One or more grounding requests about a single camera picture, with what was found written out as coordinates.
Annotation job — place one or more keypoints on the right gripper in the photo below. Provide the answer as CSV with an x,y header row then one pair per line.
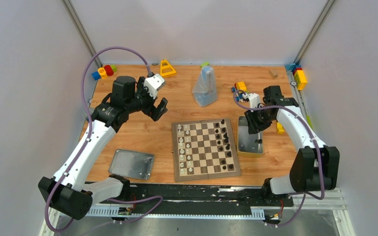
x,y
253,127

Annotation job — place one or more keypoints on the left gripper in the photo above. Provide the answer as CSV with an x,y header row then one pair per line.
x,y
153,103

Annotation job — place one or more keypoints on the small yellow block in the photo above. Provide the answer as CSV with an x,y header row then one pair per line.
x,y
279,128

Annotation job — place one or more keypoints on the yellow cylinder block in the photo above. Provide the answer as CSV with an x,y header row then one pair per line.
x,y
102,73

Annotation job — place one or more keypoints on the red cylinder block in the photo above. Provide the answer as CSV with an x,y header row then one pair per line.
x,y
109,70

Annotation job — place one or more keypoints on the clear bubble wrap bag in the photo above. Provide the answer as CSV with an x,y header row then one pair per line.
x,y
205,90

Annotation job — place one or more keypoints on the silver tin lid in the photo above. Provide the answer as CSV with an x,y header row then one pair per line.
x,y
132,164

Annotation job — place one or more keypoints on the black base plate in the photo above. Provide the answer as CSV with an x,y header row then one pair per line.
x,y
251,195

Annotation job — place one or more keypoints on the wooden chess board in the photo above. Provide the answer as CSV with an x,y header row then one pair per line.
x,y
204,149

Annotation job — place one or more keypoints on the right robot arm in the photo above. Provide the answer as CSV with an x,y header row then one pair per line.
x,y
316,164

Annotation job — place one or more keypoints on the toy car blocks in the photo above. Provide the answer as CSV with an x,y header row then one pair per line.
x,y
240,89

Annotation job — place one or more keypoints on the green block behind bag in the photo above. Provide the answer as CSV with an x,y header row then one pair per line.
x,y
205,64

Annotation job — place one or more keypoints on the small wooden block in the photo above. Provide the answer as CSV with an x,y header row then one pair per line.
x,y
273,73

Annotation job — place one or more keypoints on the blue cube block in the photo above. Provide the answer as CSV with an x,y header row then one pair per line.
x,y
96,76

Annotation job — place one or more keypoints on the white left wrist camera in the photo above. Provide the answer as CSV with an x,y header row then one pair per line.
x,y
154,84

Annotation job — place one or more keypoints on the grey lego brick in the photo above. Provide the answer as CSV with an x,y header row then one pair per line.
x,y
85,115

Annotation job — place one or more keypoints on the yellow trapezoid toy block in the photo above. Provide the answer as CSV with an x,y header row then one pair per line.
x,y
166,69

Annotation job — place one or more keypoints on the silver metal tin box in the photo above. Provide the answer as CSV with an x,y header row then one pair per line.
x,y
250,145

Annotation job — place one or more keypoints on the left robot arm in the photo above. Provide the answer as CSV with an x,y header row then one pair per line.
x,y
67,191

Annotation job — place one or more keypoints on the stacked coloured bricks corner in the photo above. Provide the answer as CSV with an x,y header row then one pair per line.
x,y
298,74

